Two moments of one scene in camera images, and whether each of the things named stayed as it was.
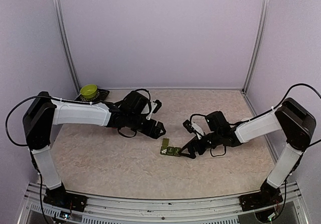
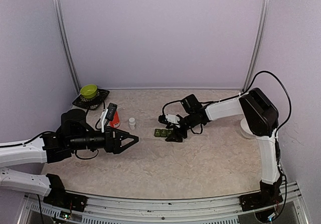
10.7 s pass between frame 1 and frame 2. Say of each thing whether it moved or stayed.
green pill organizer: moved
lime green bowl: stayed
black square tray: stayed
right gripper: moved
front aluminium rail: stayed
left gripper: moved
